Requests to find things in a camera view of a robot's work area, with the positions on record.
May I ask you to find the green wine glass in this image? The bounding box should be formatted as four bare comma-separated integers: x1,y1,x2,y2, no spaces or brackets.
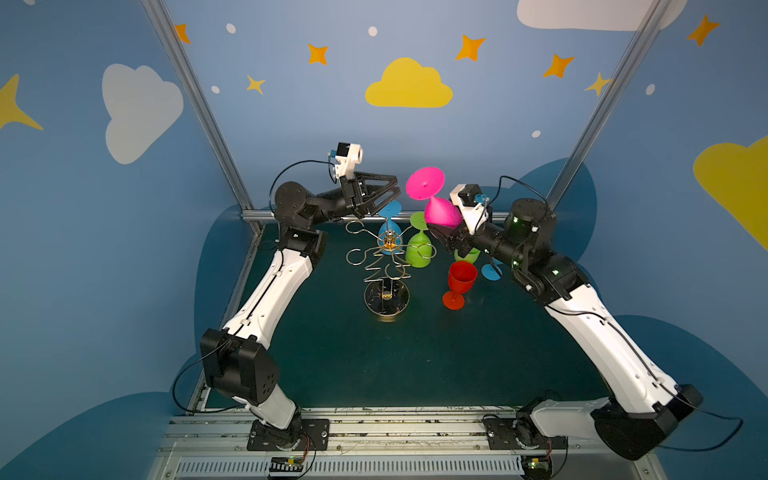
406,211,433,268
453,248,481,264

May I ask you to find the red wine glass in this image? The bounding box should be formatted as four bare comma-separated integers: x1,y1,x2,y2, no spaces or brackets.
442,261,478,310

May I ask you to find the green wine glass back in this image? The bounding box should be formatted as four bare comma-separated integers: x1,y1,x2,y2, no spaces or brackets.
406,211,433,268

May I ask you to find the blue wine glass front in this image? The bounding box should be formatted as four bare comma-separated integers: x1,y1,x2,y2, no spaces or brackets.
481,259,503,282

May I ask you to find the blue wine glass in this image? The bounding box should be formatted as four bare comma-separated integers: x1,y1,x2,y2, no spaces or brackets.
378,200,402,240
481,259,503,282

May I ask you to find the pink wine glass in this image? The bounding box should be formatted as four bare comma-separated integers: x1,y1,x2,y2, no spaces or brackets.
406,167,462,228

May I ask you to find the gold wire wine glass rack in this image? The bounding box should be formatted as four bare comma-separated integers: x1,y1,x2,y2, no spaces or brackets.
345,220,415,322

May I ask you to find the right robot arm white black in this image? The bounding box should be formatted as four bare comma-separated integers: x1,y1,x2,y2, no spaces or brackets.
426,198,703,460

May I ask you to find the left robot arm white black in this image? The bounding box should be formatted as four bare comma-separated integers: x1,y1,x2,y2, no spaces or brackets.
200,172,400,437

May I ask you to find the blue wine glass back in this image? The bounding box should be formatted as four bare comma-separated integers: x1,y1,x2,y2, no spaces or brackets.
378,200,402,240

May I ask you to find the right circuit board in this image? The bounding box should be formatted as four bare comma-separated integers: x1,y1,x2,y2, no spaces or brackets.
521,456,552,480

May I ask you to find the circuit board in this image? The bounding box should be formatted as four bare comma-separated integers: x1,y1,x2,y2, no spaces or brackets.
267,456,305,478
521,456,552,480

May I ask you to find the left circuit board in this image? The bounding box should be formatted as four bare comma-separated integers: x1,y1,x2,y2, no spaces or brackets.
267,456,305,478

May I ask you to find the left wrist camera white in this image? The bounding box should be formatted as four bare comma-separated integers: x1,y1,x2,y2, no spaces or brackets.
328,142,364,182

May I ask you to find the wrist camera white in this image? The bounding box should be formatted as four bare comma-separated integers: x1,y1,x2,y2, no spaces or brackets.
328,142,364,182
450,184,491,235

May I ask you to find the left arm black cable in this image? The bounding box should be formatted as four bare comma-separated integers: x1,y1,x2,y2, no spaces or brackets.
267,158,337,211

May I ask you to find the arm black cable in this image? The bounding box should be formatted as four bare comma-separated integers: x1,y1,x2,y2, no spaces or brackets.
653,383,745,454
267,158,337,211

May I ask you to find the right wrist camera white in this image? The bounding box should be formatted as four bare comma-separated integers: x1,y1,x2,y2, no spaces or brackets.
450,184,491,235

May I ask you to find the aluminium frame back bar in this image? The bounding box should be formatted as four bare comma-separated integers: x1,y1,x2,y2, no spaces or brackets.
242,208,557,226

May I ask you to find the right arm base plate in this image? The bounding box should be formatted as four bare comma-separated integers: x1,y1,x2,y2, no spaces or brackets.
481,415,568,450

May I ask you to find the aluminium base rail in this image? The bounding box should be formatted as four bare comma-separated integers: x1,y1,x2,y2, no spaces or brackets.
148,406,666,479

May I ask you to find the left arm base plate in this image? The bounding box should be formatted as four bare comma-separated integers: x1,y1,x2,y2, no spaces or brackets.
246,418,330,451

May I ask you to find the aluminium frame left post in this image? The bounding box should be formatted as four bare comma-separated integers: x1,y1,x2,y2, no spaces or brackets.
141,0,253,210

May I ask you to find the aluminium frame post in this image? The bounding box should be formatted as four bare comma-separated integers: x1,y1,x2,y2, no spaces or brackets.
141,0,253,210
547,0,673,210

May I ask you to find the aluminium frame right post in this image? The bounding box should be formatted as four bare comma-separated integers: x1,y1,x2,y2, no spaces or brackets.
547,0,673,210

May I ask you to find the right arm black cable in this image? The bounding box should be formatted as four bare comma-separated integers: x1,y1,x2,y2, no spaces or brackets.
653,383,745,454

